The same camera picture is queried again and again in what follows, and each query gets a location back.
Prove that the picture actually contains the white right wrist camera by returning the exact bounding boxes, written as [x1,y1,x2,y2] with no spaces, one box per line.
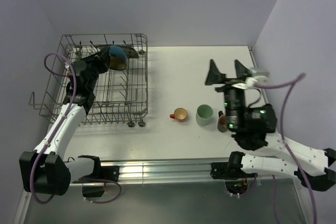
[233,68,270,90]

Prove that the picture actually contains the black floral square plate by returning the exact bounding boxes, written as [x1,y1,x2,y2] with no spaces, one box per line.
[95,44,139,59]

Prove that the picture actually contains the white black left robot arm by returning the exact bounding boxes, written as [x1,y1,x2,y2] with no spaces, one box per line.
[19,49,110,196]

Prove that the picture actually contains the small red orange cup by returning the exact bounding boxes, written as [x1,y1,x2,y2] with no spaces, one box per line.
[170,108,188,122]

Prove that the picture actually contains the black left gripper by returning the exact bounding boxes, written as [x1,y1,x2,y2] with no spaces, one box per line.
[82,46,111,91]

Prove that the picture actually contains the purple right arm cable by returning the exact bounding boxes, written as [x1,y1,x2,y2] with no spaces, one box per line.
[256,72,317,224]

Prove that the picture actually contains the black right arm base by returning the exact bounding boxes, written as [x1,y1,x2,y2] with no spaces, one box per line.
[210,161,258,180]

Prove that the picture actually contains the pale green cup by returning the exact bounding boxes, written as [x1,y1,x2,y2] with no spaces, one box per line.
[196,104,213,126]

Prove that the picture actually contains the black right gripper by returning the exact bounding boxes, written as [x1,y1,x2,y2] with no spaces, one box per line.
[202,59,244,129]

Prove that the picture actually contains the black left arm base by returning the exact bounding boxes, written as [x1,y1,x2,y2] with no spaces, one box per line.
[74,166,120,184]

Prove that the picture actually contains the dark brown mug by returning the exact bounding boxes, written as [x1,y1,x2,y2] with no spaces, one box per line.
[217,111,227,133]

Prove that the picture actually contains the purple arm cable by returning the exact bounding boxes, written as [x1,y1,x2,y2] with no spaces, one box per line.
[31,52,123,204]
[256,72,317,224]

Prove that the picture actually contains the grey wire dish rack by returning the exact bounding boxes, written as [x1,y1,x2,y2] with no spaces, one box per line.
[29,34,148,127]

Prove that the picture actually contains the aluminium mounting rail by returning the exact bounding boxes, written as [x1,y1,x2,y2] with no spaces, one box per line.
[25,157,301,188]

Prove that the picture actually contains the dark bowl tan inside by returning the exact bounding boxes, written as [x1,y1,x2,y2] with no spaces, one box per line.
[109,46,128,71]

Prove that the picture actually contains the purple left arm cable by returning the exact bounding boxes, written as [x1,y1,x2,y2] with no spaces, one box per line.
[31,52,123,204]

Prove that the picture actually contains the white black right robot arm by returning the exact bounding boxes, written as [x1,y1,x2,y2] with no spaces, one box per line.
[205,60,335,191]

